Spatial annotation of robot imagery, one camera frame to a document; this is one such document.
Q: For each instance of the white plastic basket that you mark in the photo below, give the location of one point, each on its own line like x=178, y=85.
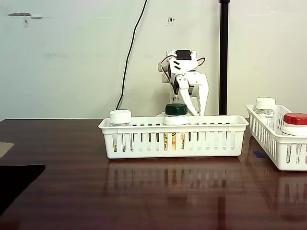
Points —
x=168, y=127
x=271, y=148

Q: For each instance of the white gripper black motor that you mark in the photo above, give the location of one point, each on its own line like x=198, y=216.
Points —
x=192, y=82

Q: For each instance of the blue tape strip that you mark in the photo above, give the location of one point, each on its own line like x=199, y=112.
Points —
x=259, y=154

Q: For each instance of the red-capped bottle basket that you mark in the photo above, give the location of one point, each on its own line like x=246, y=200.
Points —
x=296, y=118

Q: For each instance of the green-capped bottle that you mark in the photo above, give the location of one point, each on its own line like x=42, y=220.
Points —
x=176, y=109

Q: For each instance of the black vertical pole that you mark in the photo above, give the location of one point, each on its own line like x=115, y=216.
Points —
x=223, y=48

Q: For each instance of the white-capped bottle basket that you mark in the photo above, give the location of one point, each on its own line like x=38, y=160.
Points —
x=263, y=103
x=120, y=116

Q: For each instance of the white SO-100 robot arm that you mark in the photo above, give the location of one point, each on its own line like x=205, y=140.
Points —
x=183, y=65

